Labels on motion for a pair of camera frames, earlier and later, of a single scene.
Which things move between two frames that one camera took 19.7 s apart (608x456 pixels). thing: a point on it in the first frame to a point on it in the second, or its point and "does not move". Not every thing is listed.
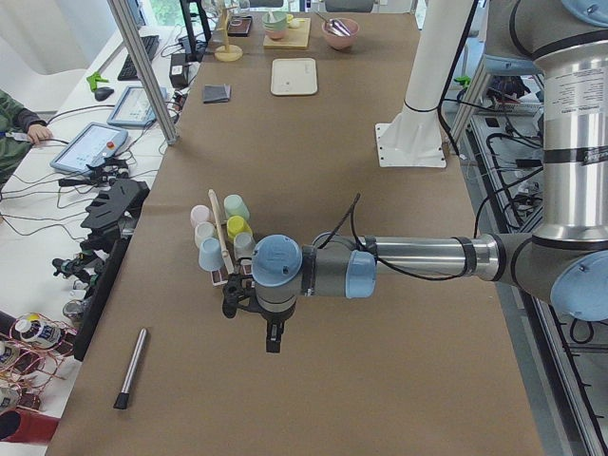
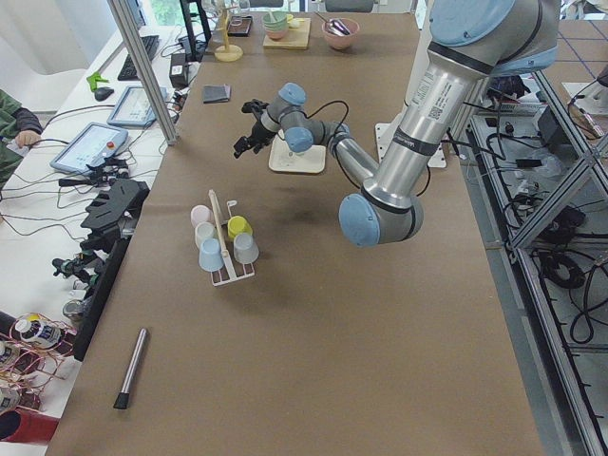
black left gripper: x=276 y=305 to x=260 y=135
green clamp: x=93 y=78 does not move
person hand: x=39 y=134 to x=27 y=138
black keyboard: x=128 y=71 does not move
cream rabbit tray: x=294 y=77 to x=283 y=158
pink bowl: x=340 y=42 does not move
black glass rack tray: x=238 y=26 does not move
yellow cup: x=237 y=224 does not move
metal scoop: x=335 y=26 does not move
